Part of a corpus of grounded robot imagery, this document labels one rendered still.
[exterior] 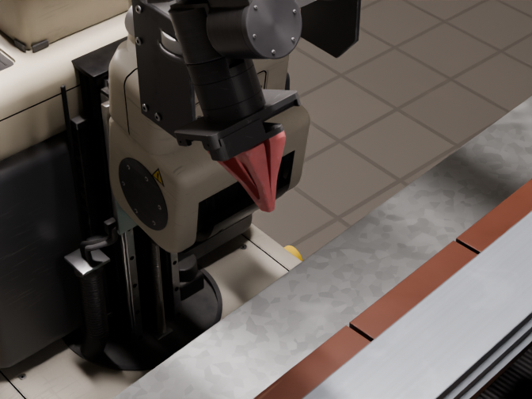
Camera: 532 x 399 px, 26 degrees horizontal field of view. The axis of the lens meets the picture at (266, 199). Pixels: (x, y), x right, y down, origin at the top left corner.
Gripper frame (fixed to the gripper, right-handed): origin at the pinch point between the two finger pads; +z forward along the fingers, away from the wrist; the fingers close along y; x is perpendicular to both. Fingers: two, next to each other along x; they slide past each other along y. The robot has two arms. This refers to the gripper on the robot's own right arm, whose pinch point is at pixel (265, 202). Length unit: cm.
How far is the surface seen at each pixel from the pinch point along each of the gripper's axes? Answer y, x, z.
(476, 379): 10.5, -9.6, 23.1
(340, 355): 3.1, 0.6, 18.6
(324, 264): 21.8, 26.4, 22.4
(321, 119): 107, 137, 45
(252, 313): 9.2, 25.9, 22.5
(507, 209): 33.0, 3.9, 17.2
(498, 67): 158, 125, 51
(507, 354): 15.9, -9.0, 23.5
